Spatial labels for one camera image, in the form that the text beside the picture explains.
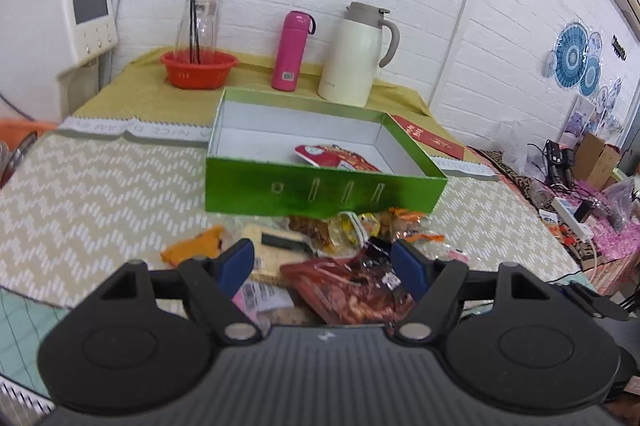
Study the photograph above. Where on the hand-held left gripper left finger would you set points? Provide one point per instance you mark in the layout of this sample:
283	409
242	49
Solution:
238	263

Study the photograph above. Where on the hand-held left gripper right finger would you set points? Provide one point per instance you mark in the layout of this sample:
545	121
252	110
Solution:
410	268

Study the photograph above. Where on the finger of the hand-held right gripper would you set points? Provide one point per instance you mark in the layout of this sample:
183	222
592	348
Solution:
597	306

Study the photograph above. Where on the pink-edged snack packet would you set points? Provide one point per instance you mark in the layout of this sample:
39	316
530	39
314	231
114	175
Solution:
260	296

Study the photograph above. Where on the pale yellow snack packet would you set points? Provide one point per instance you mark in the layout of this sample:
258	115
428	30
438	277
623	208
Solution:
270	238

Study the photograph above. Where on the orange clear snack packet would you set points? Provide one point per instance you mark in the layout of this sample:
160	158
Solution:
415	226

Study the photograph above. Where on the dark red meat snack packet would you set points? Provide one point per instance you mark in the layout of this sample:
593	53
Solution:
345	291

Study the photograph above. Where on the brown snack packet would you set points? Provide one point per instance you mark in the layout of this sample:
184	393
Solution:
310	231

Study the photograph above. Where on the green cardboard box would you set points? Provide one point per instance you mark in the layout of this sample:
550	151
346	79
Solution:
300	198

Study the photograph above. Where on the red printed snack packet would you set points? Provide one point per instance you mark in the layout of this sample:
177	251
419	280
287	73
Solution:
335	158

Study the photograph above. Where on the white power strip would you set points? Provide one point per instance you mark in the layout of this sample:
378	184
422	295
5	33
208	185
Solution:
570	216

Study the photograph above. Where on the red envelope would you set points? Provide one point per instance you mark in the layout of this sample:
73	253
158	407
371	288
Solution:
430	138

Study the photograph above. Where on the brown cardboard box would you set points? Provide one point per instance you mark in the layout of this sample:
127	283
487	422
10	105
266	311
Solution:
597	158

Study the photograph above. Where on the beige chevron table mat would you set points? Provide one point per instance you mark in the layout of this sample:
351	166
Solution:
100	206

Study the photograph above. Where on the yellow tablecloth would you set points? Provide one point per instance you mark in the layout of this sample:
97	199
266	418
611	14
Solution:
150	100

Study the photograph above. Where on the red plastic basket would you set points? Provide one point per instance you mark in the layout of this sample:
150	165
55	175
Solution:
197	73

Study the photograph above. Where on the cream thermal jug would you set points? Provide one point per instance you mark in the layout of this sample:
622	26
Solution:
350	60

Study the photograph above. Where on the pink thermos bottle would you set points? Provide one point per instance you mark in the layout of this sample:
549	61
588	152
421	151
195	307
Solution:
290	50

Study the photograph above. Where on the black straw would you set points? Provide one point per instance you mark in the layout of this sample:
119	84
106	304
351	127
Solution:
193	25

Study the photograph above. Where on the glass carafe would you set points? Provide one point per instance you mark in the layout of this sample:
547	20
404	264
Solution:
206	23

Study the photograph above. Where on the blue paper fan decoration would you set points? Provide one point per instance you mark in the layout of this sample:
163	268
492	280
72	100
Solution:
572	53

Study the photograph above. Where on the orange plastic basin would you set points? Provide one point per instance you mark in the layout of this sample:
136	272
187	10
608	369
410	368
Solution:
20	128

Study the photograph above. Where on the white water dispenser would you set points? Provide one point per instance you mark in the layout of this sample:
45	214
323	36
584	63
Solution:
45	35

